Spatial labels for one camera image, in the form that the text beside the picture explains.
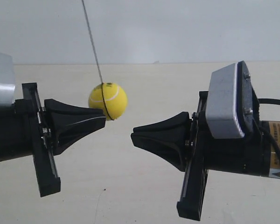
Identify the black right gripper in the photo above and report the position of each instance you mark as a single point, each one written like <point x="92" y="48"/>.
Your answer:
<point x="166" y="139"/>

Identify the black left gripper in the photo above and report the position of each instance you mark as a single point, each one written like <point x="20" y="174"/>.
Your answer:
<point x="24" y="132"/>

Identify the yellow tennis ball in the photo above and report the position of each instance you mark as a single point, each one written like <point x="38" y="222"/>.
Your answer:
<point x="111" y="98"/>

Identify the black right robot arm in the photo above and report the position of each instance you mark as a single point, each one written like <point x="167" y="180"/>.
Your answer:
<point x="185" y="142"/>

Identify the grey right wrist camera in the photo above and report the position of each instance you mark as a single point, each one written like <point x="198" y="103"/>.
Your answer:
<point x="232" y="106"/>

